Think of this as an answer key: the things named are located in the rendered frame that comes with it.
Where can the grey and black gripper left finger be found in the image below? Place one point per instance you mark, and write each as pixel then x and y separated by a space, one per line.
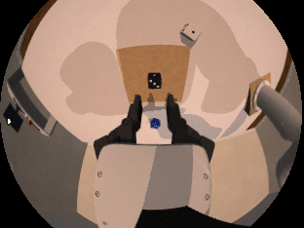
pixel 126 132

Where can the beige die with black pips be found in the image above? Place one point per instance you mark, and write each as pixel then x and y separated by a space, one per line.
pixel 190 31

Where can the blue die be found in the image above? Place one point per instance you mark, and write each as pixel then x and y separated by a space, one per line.
pixel 155 124

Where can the brown mat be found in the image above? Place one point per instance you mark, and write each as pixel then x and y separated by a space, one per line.
pixel 169 60

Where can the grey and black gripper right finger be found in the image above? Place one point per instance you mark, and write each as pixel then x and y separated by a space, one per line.
pixel 181 132

